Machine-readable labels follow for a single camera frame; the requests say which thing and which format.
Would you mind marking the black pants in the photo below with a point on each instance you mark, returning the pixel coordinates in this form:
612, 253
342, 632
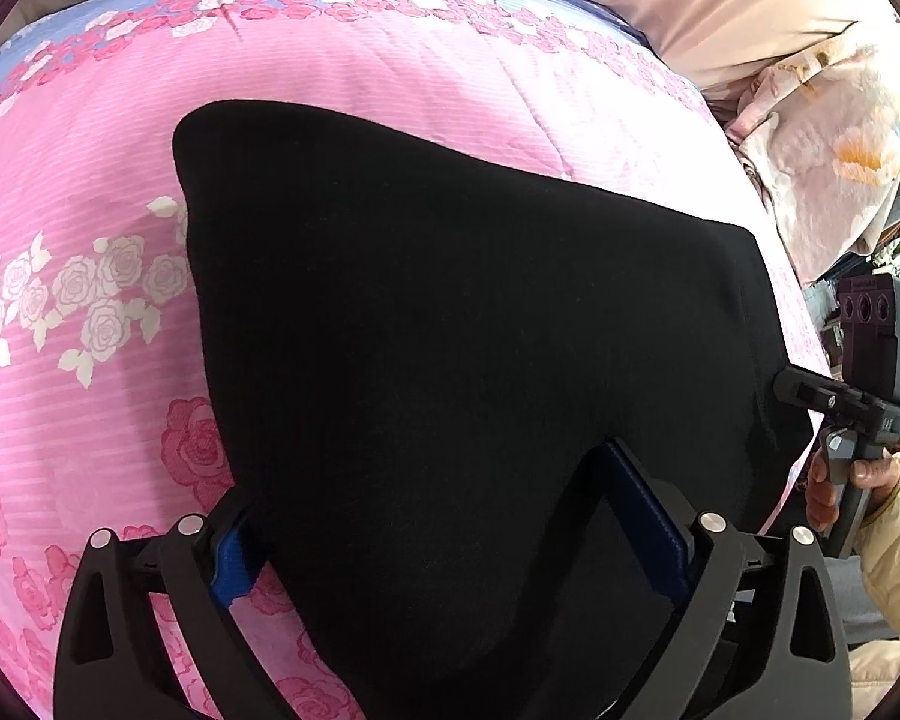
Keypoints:
450, 345

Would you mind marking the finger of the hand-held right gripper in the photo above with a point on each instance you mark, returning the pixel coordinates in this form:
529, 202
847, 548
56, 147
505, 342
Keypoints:
814, 390

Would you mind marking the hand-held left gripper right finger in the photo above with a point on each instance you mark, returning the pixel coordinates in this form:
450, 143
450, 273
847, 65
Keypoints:
645, 510

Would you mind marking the pale floral quilt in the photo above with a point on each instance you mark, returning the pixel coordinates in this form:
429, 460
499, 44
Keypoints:
817, 142

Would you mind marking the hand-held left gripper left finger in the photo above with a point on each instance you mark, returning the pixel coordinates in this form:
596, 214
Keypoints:
232, 562

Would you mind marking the pink floral blanket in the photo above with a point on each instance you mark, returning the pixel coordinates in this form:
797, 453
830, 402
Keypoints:
97, 165

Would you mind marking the person's grey trouser leg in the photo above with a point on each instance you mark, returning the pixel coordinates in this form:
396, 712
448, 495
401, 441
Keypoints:
855, 600

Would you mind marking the person's right hand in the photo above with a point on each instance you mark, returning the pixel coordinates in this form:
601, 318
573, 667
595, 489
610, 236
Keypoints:
874, 476

